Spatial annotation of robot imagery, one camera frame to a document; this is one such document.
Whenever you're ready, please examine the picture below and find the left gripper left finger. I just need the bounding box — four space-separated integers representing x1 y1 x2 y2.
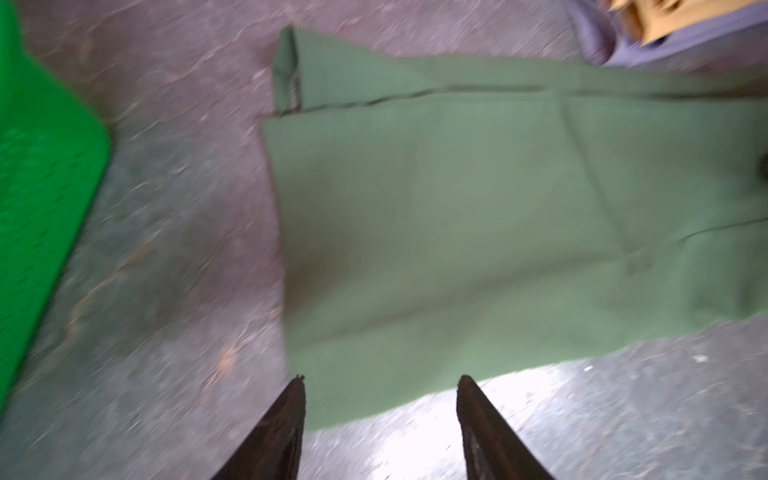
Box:
212 376 306 480

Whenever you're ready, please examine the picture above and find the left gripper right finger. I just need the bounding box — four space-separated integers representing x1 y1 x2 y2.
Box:
456 375 554 480

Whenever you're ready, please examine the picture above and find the dark green skirt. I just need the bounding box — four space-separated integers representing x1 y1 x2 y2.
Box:
262 27 767 430

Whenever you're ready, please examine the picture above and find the green plastic basket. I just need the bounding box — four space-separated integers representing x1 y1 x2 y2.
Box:
1 1 111 399

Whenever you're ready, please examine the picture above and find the yellow skirt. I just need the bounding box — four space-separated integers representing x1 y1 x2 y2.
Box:
598 0 766 45

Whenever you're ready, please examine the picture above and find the lavender skirt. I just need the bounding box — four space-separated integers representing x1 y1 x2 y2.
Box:
563 1 767 67

